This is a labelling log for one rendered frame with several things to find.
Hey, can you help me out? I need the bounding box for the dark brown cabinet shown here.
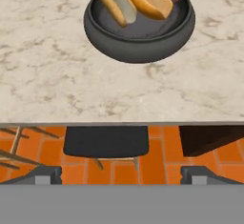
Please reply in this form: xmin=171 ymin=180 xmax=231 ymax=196
xmin=178 ymin=125 xmax=244 ymax=157

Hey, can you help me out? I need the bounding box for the wooden leg stool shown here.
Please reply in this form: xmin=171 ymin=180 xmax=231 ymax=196
xmin=0 ymin=126 xmax=61 ymax=171

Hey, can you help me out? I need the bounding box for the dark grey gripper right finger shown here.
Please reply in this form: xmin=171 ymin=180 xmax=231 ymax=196
xmin=180 ymin=166 xmax=244 ymax=186

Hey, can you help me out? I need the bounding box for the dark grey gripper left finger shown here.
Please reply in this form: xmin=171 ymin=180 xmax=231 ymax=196
xmin=0 ymin=166 xmax=63 ymax=186

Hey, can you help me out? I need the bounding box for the dark grey bowl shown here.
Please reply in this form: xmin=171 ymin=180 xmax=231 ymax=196
xmin=83 ymin=0 xmax=196 ymax=65

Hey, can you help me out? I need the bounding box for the black seat stool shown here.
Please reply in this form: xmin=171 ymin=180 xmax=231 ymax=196
xmin=62 ymin=126 xmax=151 ymax=171

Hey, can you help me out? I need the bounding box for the golden hot dog bun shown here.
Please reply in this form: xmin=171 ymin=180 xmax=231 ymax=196
xmin=126 ymin=0 xmax=174 ymax=21

